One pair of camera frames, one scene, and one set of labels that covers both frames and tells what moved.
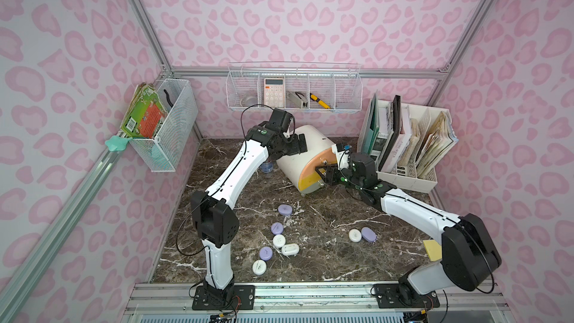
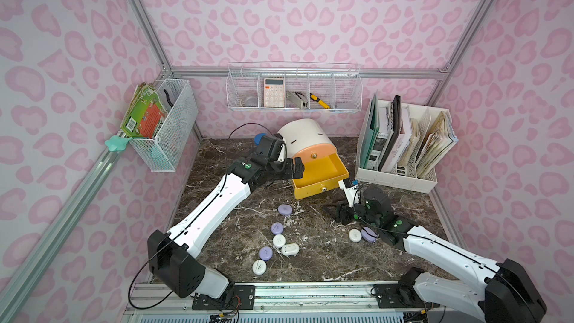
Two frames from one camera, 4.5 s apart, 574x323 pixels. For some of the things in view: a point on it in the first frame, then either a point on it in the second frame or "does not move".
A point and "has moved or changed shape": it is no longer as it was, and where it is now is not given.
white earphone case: [290, 249] does not move
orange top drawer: [323, 158] has moved or changed shape
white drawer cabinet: [299, 170] has moved or changed shape
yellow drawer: [304, 182] has moved or changed shape
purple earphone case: [276, 228] does not move
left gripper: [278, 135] to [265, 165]
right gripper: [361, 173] to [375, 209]
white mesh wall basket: [178, 112] does not move
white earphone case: [279, 241] does not move
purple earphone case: [285, 209] does not move
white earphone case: [355, 235] does not move
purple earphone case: [265, 253] does not move
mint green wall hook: [116, 143] does not move
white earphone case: [258, 267] does not move
